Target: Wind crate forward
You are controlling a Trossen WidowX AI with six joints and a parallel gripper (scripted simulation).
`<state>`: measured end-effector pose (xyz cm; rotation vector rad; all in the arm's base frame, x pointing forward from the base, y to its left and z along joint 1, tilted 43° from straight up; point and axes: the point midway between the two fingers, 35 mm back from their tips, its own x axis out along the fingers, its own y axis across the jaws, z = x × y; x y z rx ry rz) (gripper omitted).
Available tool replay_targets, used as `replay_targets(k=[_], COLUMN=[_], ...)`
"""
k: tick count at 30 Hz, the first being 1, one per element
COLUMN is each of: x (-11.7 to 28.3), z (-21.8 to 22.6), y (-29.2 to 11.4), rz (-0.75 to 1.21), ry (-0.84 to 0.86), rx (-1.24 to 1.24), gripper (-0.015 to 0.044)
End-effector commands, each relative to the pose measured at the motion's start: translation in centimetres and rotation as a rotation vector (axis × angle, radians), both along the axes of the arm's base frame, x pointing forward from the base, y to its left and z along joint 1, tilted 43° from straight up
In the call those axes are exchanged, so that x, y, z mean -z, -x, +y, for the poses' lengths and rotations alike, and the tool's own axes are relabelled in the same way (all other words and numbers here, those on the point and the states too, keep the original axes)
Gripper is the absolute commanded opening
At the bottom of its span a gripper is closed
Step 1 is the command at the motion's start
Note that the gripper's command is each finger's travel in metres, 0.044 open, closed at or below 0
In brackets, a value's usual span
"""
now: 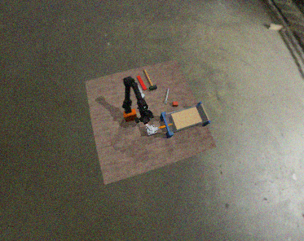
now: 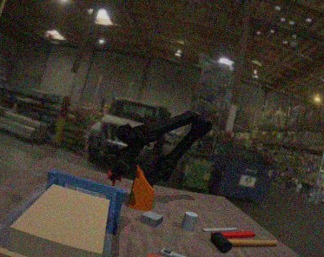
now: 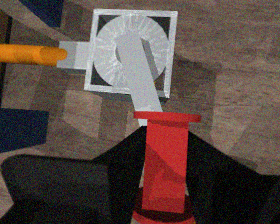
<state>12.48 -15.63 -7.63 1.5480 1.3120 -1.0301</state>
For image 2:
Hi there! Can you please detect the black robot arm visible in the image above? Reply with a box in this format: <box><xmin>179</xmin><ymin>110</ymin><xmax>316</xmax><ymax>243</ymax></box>
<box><xmin>107</xmin><ymin>110</ymin><xmax>212</xmax><ymax>187</ymax></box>

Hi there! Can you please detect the black-headed mallet with wooden handle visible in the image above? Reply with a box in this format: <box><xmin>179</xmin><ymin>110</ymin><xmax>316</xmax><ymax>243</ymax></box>
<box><xmin>211</xmin><ymin>232</ymin><xmax>278</xmax><ymax>254</ymax></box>

